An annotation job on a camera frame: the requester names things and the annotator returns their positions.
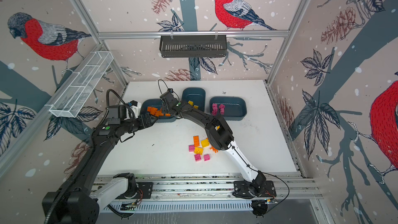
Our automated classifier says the teal bin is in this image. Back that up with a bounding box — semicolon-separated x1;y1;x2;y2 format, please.
182;87;206;112
140;99;177;123
209;96;247;121

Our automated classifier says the middle teal bin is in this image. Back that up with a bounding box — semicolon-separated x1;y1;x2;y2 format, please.
182;87;206;112

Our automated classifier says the black hanging wall basket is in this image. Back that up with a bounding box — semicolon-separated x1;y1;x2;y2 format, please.
159;35;228;58

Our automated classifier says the right teal bin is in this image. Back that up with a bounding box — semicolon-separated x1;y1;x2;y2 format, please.
209;96;247;121

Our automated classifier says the orange long lego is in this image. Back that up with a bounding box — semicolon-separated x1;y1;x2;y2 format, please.
155;110;171;117
193;135;201;147
147;106;158;116

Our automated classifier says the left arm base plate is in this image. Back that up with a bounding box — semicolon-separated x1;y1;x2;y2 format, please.
121;182;153;200

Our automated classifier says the left teal bin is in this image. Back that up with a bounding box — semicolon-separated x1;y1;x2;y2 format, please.
140;99;177;123

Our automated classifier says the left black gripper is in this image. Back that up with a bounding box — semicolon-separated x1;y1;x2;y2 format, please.
121;112;158;133

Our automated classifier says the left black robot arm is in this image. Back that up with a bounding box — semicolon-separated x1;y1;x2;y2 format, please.
42;101;158;224

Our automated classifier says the orange fence lego piece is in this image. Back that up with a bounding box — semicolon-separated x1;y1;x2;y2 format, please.
210;146;219;153

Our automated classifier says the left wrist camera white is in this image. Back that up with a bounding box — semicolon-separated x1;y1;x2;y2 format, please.
127;100;142;118

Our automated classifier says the white wire mesh shelf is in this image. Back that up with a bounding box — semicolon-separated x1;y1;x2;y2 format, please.
49;51;114;118

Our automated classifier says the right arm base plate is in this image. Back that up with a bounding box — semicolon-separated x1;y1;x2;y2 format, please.
232;180;277;199

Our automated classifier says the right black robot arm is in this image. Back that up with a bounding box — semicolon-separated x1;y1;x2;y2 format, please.
160;88;284;199

